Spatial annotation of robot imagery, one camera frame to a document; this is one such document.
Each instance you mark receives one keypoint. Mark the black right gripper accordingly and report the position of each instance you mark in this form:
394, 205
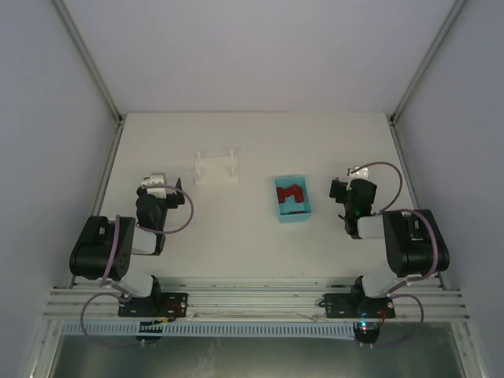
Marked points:
340, 190

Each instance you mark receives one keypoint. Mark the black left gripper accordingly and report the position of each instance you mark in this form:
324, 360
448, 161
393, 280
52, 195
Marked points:
171, 198

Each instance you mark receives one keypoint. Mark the large red spring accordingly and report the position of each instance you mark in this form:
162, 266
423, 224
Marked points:
283, 194
297, 193

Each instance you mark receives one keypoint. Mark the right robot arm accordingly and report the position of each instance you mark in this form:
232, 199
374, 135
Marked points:
414, 249

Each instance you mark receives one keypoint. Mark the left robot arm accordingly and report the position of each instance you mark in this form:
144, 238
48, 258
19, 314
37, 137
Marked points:
104, 249

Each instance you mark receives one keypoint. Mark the white peg fixture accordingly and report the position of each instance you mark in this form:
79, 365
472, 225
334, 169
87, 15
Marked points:
222, 169

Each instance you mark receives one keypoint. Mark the teal plastic bin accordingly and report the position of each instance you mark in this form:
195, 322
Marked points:
290, 204

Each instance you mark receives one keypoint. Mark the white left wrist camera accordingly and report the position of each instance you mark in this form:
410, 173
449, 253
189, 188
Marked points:
155, 185

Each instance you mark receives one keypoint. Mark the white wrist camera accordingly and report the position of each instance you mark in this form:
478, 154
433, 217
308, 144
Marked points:
155, 185
358, 173

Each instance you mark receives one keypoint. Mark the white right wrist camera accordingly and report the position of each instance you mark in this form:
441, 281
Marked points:
358, 173

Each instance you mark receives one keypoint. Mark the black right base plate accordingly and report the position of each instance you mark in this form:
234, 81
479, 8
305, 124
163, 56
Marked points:
339, 306

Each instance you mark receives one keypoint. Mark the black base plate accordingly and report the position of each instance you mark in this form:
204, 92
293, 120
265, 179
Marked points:
164, 304
339, 306

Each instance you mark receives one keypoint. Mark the right aluminium corner post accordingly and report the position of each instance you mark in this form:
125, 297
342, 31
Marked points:
448, 22

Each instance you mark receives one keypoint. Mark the aluminium corner post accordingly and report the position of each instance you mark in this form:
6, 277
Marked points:
78, 42
448, 22

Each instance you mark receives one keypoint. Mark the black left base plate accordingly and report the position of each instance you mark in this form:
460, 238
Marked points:
164, 304

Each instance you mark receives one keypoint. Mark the aluminium mounting rail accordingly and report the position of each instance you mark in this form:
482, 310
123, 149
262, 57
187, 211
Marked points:
274, 299

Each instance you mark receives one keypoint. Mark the slotted cable duct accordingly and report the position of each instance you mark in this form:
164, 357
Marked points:
343, 331

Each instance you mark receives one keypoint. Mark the left aluminium corner post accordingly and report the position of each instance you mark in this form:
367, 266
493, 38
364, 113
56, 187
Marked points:
78, 42

